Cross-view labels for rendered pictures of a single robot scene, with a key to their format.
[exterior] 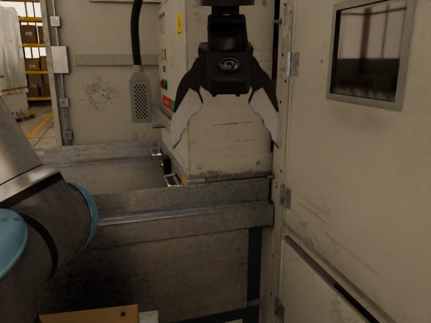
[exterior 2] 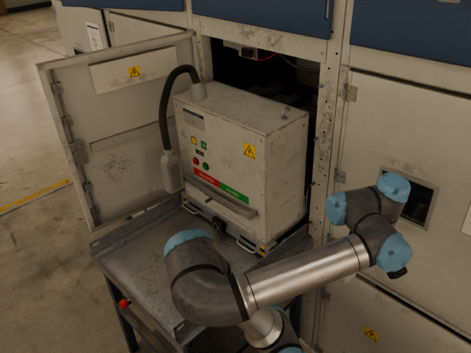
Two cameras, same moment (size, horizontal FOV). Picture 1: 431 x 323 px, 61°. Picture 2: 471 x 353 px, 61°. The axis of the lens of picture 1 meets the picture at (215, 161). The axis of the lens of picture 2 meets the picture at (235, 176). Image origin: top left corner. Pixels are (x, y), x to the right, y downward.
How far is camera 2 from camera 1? 1.01 m
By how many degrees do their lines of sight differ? 30
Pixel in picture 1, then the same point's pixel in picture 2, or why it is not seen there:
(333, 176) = not seen: hidden behind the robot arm
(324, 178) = not seen: hidden behind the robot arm
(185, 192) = (269, 255)
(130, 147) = (161, 206)
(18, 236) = not seen: outside the picture
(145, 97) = (178, 171)
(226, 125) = (284, 204)
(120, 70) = (131, 142)
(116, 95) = (130, 164)
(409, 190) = (430, 260)
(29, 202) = (283, 335)
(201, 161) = (272, 232)
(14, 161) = (270, 320)
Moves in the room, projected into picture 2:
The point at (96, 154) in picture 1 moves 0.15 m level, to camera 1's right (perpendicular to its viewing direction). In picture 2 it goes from (138, 224) to (171, 212)
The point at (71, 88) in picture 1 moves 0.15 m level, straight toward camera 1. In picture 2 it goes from (90, 171) to (111, 184)
